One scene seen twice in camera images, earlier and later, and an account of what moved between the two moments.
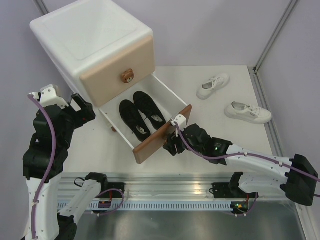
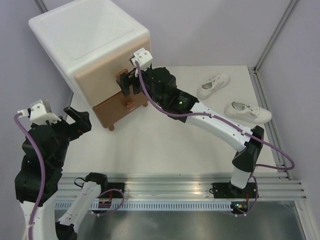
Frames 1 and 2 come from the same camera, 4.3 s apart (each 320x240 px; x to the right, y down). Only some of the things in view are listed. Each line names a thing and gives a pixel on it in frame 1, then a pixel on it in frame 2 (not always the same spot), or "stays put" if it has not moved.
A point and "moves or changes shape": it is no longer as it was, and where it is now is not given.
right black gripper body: [173, 139] → [156, 98]
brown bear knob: [127, 76] moves or changes shape
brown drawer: [169, 103] → [108, 111]
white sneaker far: [215, 83] stays put
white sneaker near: [247, 113] stays put
